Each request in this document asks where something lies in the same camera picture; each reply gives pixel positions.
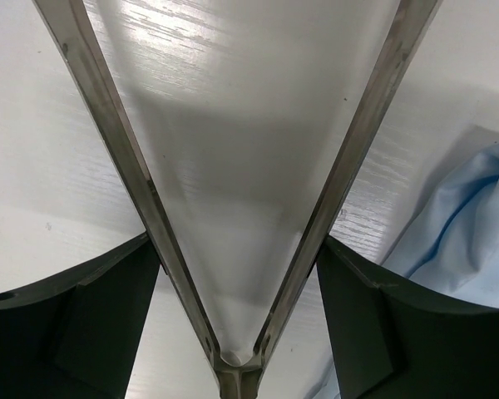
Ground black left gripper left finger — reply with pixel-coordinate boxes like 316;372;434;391
0;234;160;398

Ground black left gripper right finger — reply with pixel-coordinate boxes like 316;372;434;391
317;239;499;398

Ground steel tongs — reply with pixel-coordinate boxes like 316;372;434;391
35;1;440;398

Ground light blue cloth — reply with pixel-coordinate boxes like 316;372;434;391
315;144;499;398

